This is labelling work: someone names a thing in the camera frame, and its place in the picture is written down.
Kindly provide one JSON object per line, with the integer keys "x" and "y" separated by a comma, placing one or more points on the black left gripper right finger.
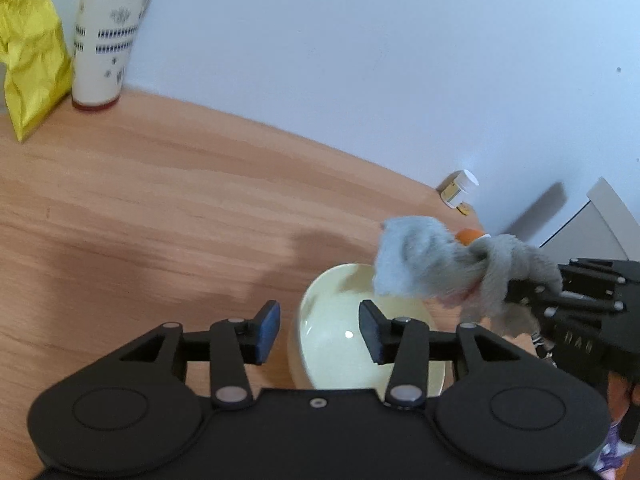
{"x": 375, "y": 331}

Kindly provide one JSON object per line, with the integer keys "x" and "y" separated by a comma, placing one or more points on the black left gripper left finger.
{"x": 266, "y": 328}

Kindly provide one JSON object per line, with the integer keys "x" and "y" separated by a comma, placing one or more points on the cream ceramic bowl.
{"x": 325, "y": 346}

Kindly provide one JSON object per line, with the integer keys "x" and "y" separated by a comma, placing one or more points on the grey terry cloth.
{"x": 418, "y": 257}

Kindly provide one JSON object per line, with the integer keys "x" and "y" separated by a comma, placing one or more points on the orange packaged item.
{"x": 467, "y": 236}

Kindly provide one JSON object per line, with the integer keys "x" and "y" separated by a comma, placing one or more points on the small white-capped jar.
{"x": 457, "y": 187}

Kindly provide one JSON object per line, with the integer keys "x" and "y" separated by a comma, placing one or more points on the crumpled yellow bag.
{"x": 39, "y": 69}

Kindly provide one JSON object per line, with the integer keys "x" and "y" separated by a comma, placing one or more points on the white tumbler with red lid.
{"x": 104, "y": 34}

